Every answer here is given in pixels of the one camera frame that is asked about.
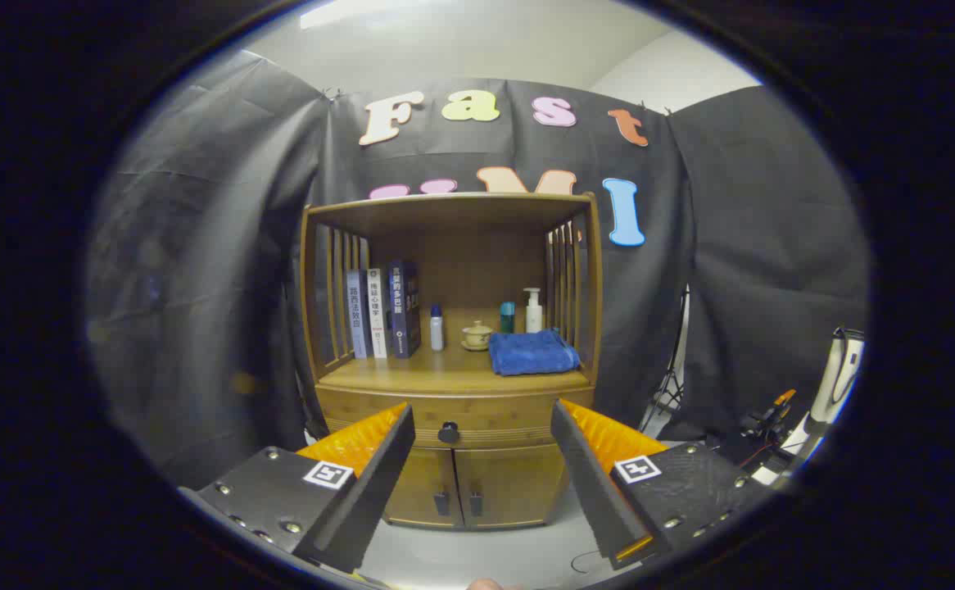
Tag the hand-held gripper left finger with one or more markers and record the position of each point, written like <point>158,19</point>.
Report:
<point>371,492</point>

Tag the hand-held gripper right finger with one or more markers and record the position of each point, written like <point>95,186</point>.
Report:
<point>592,492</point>

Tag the wooden drawer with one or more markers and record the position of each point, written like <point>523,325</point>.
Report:
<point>510,418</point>

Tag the wooden cabinet door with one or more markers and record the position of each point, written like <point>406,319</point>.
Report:
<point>510,487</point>
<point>424,492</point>

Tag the wooden countertop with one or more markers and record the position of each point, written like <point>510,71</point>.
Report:
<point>445,369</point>

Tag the wooden cabinet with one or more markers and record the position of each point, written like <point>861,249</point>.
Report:
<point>453,215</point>

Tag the black tripod stand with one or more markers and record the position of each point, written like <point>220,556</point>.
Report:
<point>674,385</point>

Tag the blue towel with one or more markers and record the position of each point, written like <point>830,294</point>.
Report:
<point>533,354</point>

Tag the light blue book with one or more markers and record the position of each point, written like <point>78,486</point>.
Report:
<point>358,319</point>

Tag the white bottle with blue cap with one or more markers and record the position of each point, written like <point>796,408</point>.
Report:
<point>436,332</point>

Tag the white book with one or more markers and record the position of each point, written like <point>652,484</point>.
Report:
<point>377,315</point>

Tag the dark blue book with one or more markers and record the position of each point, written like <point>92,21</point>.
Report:
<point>404,311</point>

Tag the white pump bottle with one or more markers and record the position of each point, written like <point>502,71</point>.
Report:
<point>533,315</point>

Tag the beige lidded teacup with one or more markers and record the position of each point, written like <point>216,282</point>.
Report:
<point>477,336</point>

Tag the black and orange tool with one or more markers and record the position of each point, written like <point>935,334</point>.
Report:
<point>768,418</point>

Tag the teal bottle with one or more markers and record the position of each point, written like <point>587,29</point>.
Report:
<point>508,318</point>

